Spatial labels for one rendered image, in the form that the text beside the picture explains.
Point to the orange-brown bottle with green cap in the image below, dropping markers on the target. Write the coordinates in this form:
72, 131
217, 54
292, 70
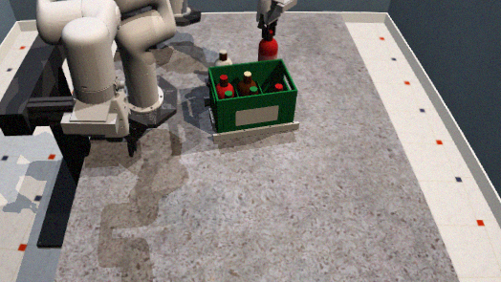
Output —
253, 91

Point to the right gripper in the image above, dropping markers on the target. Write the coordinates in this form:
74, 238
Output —
118, 107

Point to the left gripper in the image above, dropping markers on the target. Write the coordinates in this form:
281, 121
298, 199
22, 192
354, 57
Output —
268, 17

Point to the brown bottle with red cap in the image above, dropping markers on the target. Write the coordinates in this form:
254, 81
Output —
278, 88

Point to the white bottle with brown cap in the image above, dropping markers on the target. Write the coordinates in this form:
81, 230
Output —
223, 60

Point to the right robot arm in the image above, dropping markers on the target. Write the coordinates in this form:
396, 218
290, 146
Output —
87, 43

